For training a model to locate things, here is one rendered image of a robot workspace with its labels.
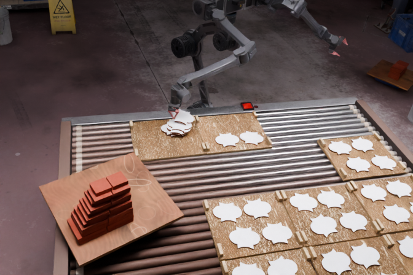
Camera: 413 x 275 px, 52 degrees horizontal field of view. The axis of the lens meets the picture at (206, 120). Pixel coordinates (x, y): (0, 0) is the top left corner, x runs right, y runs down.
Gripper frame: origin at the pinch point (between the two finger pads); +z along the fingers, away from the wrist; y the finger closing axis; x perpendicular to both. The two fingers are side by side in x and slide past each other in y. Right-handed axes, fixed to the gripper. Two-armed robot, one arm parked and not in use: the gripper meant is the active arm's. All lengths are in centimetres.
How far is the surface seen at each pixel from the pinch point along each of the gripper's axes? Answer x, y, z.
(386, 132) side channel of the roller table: -136, 24, 10
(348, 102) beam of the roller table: -116, 60, 14
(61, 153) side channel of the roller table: 55, -42, 6
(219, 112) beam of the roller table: -25.6, 22.9, 11.6
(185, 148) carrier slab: -10.5, -20.7, 8.4
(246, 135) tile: -45.0, -1.3, 8.3
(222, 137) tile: -31.0, -6.0, 8.0
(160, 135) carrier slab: 6.2, -12.1, 8.3
